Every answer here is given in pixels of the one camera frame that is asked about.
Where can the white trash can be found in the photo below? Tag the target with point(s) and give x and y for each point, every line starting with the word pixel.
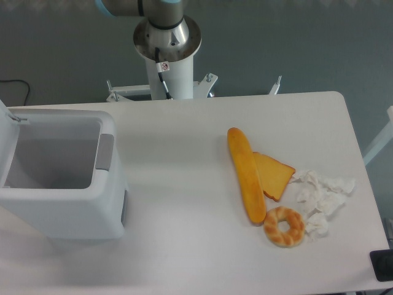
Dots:
pixel 66 179

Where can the white trash can lid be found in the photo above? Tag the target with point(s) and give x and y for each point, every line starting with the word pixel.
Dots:
pixel 8 139

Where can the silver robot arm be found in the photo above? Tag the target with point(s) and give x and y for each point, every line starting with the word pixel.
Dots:
pixel 165 32

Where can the long orange baguette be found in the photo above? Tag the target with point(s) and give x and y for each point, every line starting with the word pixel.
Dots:
pixel 248 176

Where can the toast slice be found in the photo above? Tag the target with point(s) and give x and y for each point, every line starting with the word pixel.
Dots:
pixel 274 175

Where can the crumpled white tissue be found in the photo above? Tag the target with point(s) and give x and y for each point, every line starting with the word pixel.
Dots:
pixel 320 198

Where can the black device at edge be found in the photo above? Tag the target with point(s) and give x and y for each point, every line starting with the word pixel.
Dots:
pixel 382 264

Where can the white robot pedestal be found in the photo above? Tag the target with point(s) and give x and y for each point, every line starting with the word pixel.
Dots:
pixel 176 81

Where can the white table bracket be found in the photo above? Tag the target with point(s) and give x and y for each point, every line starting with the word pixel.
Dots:
pixel 276 86

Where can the braided ring bread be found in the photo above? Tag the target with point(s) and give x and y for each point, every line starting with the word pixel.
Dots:
pixel 284 227

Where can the white frame post right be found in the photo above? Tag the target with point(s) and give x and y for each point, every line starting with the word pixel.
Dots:
pixel 379 141

